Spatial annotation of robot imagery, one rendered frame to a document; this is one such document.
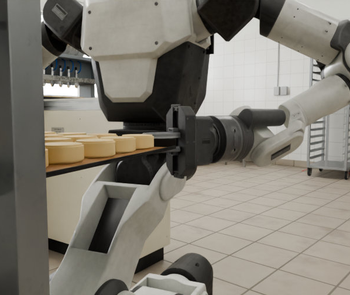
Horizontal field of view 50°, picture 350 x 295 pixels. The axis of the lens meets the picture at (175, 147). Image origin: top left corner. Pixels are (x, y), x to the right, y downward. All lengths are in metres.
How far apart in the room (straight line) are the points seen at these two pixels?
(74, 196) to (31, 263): 1.87
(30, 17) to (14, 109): 0.06
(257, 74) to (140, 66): 5.52
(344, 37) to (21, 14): 0.67
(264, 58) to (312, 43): 5.44
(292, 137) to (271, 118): 0.05
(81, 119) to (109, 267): 1.39
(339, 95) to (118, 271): 0.55
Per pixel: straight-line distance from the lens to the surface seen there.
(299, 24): 0.84
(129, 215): 0.76
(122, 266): 0.78
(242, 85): 6.42
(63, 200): 2.23
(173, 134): 0.62
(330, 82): 0.83
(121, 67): 0.85
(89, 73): 2.70
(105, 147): 0.46
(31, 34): 0.28
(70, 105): 2.13
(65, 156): 0.41
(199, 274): 1.22
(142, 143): 0.55
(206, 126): 0.65
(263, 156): 0.73
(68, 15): 1.00
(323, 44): 0.85
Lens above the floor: 0.83
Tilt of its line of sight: 5 degrees down
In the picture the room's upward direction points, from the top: straight up
